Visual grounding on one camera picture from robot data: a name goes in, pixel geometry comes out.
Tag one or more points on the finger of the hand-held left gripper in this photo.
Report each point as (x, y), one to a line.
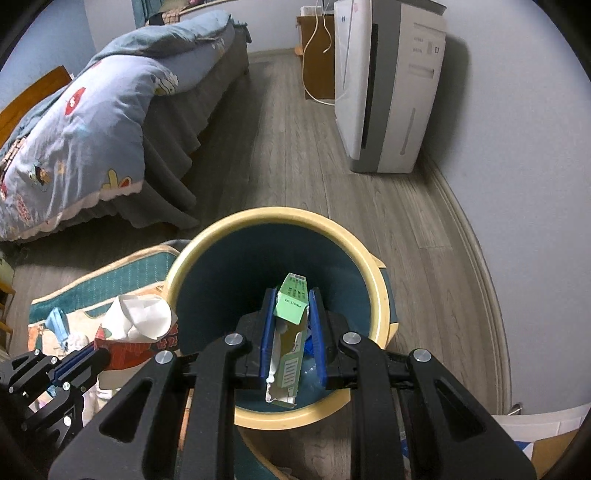
(60, 406)
(78, 364)

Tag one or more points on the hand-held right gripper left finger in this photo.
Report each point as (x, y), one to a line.
(266, 325)

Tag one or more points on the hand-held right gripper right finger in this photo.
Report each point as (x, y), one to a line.
(317, 333)

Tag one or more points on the green paper carton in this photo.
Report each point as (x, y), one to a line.
(293, 300)

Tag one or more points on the blue face mask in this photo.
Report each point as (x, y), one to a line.
(57, 323)

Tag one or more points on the red printed paper box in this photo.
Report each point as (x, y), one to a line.
(124, 354)

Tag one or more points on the white tissue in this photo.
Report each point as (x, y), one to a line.
(138, 318)

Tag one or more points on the teal and orange rug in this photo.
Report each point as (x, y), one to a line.
(115, 282)

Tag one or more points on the bed with grey skirt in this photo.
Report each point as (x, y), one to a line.
(175, 152)

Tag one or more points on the blue cartoon printed blanket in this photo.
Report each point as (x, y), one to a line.
(92, 129)

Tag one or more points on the white paper sheet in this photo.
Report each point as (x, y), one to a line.
(540, 420)

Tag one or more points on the white air purifier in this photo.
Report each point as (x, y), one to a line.
(392, 92)

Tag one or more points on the brown wooden cabinet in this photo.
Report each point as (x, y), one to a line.
(318, 69)

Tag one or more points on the cardboard box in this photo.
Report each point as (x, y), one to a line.
(554, 457)

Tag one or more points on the wooden headboard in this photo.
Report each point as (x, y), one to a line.
(32, 94)

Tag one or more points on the white power strip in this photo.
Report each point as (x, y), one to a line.
(310, 10)

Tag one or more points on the teal curtain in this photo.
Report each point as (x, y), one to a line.
(141, 11)

